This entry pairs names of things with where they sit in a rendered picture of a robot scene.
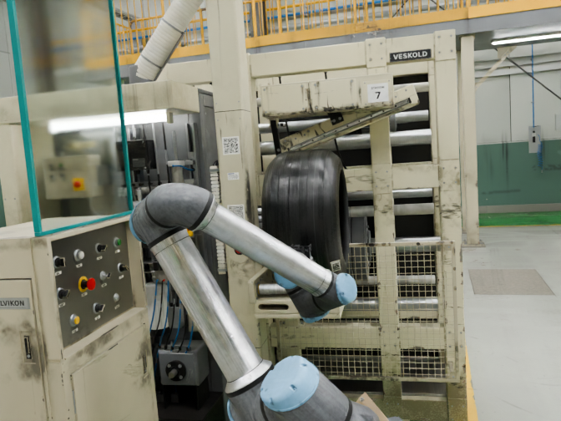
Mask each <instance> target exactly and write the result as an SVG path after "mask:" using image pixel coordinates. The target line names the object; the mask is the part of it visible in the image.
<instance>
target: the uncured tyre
mask: <svg viewBox="0 0 561 421"><path fill-rule="evenodd" d="M261 222H262V230H263V231H264V232H266V233H267V234H269V235H271V236H273V237H275V238H276V239H277V240H279V241H281V242H283V243H284V244H286V245H288V246H291V245H292V244H293V246H294V245H300V246H309V245H310V244H311V256H312V257H313V260H316V263H317V264H319V265H320V266H323V267H324V268H326V269H328V270H330V271H331V263H330V262H333V261H338V260H340V262H341V270H339V271H334V273H336V274H337V275H339V274H340V273H346V268H347V262H348V254H349V208H348V197H347V188H346V177H345V174H344V170H343V165H342V162H341V158H340V157H338V156H337V155H336V154H334V153H333V152H332V151H331V150H325V149H319V150H297V151H286V152H283V153H280V154H278V155H277V156H276V157H275V158H274V159H273V160H272V161H271V162H270V163H269V165H268V166H267V168H266V171H265V177H264V181H263V187H262V197H261Z"/></svg>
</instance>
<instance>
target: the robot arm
mask: <svg viewBox="0 0 561 421"><path fill-rule="evenodd" d="M129 227H130V230H131V232H132V234H133V236H134V237H135V238H136V239H137V240H138V241H142V242H143V243H144V244H147V246H148V247H149V249H150V250H151V251H152V252H153V253H154V256H155V257H156V259H157V261H158V262H159V264H160V266H161V267H162V269H163V271H164V273H165V275H166V276H167V277H168V279H169V281H170V283H171V285H172V287H173V288H174V290H175V291H176V293H177V295H178V297H179V299H180V300H181V301H182V303H183V305H184V307H185V309H186V311H187V313H189V315H190V317H191V319H192V321H193V323H194V324H195V326H196V327H197V329H198V331H199V333H200V335H201V337H202V338H203V339H204V341H205V343H206V345H207V347H208V348H209V350H210V352H211V353H212V355H213V357H214V358H215V361H216V362H217V363H218V365H219V367H220V369H221V371H222V373H223V374H224V375H225V378H226V379H227V384H226V388H225V392H226V394H227V396H228V397H229V400H228V403H227V410H228V415H229V418H230V421H380V419H379V417H378V416H377V414H376V413H375V412H374V411H372V410H371V409H370V408H368V407H367V406H365V405H362V404H359V403H356V402H353V401H351V400H350V399H349V398H348V397H347V396H346V395H345V394H344V393H343V392H342V391H341V390H339V389H338V388H337V387H336V386H335V385H334V384H333V383H332V382H331V381H330V380H329V379H328V378H327V377H325V376H324V375H323V374H322V373H321V372H320V371H319V370H318V369H317V368H316V366H315V365H314V364H312V363H310V362H308V361H307V360H306V359H304V358H303V357H301V356H290V357H288V358H285V359H283V360H281V361H280V362H278V363H277V364H276V365H275V366H274V365H273V364H272V362H271V361H269V360H265V359H262V358H261V357H260V355H259V353H258V352H257V351H256V349H255V347H254V345H253V343H252V342H251V340H250V338H249V337H248V335H247V333H246V332H245V329H244V328H243V327H242V325H241V323H240V321H239V319H238V318H237V316H236V315H235V313H234V311H233V309H232V308H231V306H230V304H229V303H228V301H227V299H226V298H225V295H224V294H223V292H222V291H221V289H220V287H219V285H218V284H217V282H216V280H215V279H214V277H213V275H212V274H211V272H210V270H209V268H208V267H207V265H206V264H205V261H204V260H203V258H202V256H201V254H200V253H199V251H198V250H197V248H196V246H195V244H194V242H193V241H192V240H191V238H190V236H189V234H188V232H187V229H188V230H190V231H197V230H202V231H203V232H205V233H207V234H208V235H210V236H213V237H214V238H215V239H217V240H219V241H221V242H223V243H225V244H226V245H227V246H230V247H231V248H233V249H235V250H237V251H238V252H240V253H242V254H243V255H245V256H248V257H249V258H250V259H252V260H254V261H256V262H258V263H260V264H261V265H262V266H265V267H266V268H268V269H270V270H272V271H273V272H274V276H275V281H276V282H277V284H278V285H279V286H280V287H283V288H285V290H286V292H287V294H288V295H289V297H290V299H291V300H292V302H293V303H294V305H295V307H296V309H297V311H298V312H299V313H300V316H301V317H302V318H303V320H304V321H305V322H306V323H313V322H316V321H319V320H321V319H322V318H323V317H325V316H326V315H327V314H328V313H329V311H330V310H332V309H335V308H337V307H341V306H344V305H348V304H349V303H350V302H353V301H354V300H355V299H356V294H357V288H356V283H355V281H354V279H353V278H352V277H351V276H350V275H349V274H347V273H340V274H339V275H337V274H336V273H334V272H332V271H330V270H328V269H326V268H324V267H323V266H320V265H319V264H317V263H316V260H313V257H312V256H311V244H310V245H309V246H300V245H294V246H293V244H292V245H291V246H288V245H286V244H284V243H283V242H281V241H279V240H277V239H276V238H275V237H273V236H271V235H269V234H267V233H266V232H264V231H263V230H261V229H260V228H258V227H256V226H254V225H252V224H251V223H249V222H248V221H246V220H244V219H243V218H241V217H239V216H238V215H236V214H235V213H233V212H232V211H230V210H228V209H226V208H224V207H223V206H222V205H220V204H218V203H216V201H215V195H214V194H212V193H211V192H209V191H207V190H206V189H203V188H201V187H198V186H196V185H190V184H184V183H168V184H163V185H160V186H158V187H156V188H154V189H153V190H152V191H151V192H150V193H149V194H148V195H147V196H146V197H145V198H144V199H143V200H142V201H140V202H139V203H138V204H137V205H136V206H135V208H134V210H133V211H132V213H131V215H130V218H129Z"/></svg>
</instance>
